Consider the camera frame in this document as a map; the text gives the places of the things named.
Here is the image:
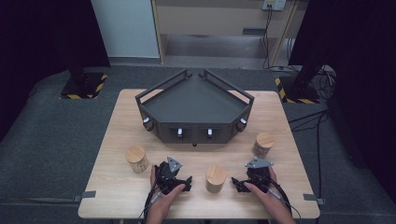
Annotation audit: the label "person's right hand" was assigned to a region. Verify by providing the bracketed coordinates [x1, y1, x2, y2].
[244, 167, 292, 218]

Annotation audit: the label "light wooden cabinet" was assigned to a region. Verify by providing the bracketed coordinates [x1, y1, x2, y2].
[150, 0, 310, 68]

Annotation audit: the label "left hand-held gripper cable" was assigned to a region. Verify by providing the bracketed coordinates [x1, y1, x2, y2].
[138, 183, 163, 224]

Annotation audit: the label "black cables from wall socket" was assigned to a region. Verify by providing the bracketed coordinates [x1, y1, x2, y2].
[262, 6, 301, 73]

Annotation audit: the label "tangle of floor cables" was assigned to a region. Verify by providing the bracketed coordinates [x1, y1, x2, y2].
[313, 64, 338, 101]

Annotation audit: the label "dark grey corner shelf rack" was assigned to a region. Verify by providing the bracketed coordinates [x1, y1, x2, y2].
[134, 68, 256, 147]

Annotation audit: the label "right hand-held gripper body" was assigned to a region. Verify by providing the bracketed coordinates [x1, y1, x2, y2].
[245, 157, 275, 194]

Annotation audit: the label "grey flat strip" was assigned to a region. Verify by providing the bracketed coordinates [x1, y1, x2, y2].
[242, 27, 267, 36]

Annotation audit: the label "glass jar with green contents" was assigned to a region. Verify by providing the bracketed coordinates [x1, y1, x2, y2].
[205, 164, 229, 194]

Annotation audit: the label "black stand with striped base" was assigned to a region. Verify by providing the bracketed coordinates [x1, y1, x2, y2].
[59, 55, 109, 101]
[274, 62, 325, 105]

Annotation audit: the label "white panel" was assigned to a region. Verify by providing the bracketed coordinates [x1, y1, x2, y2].
[91, 0, 161, 59]

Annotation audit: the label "grey tape piece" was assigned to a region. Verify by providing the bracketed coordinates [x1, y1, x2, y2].
[73, 190, 97, 203]
[303, 193, 326, 205]

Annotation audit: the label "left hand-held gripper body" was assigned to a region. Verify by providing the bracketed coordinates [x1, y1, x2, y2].
[154, 156, 185, 195]

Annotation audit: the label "right hand-held gripper cable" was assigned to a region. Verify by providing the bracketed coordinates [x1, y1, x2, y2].
[266, 178, 302, 219]

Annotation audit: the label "glass jar with brown contents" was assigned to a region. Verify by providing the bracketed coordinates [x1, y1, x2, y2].
[251, 132, 276, 160]

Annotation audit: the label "hand-held gripper cable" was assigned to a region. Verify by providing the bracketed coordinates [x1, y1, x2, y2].
[266, 178, 302, 219]
[138, 183, 163, 224]

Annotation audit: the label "white wall socket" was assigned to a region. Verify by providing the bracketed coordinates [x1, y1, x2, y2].
[262, 0, 288, 12]

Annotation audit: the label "glass jar with pale beans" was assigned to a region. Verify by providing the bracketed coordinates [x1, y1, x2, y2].
[125, 145, 149, 174]

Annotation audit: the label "person's left hand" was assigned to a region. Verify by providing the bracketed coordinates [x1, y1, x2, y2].
[148, 164, 186, 216]

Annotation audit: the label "black curtain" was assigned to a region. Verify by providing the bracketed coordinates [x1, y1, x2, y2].
[0, 0, 111, 141]
[288, 0, 396, 195]

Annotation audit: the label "long black floor cable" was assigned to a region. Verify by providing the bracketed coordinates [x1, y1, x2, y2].
[288, 110, 329, 200]

